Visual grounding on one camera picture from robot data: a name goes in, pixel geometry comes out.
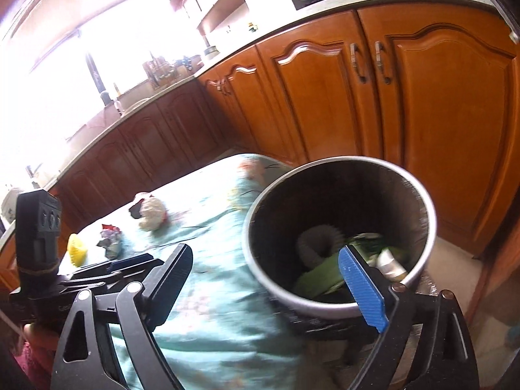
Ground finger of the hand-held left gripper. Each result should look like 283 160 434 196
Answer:
61 261 163 297
73 253 154 279

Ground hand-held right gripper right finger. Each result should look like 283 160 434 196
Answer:
338 246 480 390

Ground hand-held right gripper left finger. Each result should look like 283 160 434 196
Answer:
51 244 193 390

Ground white rimmed trash bin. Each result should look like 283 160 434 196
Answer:
242 156 437 321

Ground large white foam fruit net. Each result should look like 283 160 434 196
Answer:
296 223 344 267

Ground person's left forearm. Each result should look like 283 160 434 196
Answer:
16 323 61 390

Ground crumpled foil wrapper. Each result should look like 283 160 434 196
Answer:
97 223 124 261

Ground white rice cooker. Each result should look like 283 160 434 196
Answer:
0 189 21 222

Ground yellow foam fruit net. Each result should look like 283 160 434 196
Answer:
67 233 89 268

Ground black plastic bag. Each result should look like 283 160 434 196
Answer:
284 305 391 336

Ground white crumpled wrapper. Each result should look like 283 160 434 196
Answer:
138 197 168 232

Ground teal floral tablecloth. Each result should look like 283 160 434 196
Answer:
57 153 309 390

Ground chrome faucet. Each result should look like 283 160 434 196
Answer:
97 85 123 114

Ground kitchen window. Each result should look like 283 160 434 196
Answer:
0 0 212 171

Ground wooden base cabinets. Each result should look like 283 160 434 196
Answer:
49 6 520 258

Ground speckled kitchen countertop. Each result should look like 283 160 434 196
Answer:
41 0 500 191

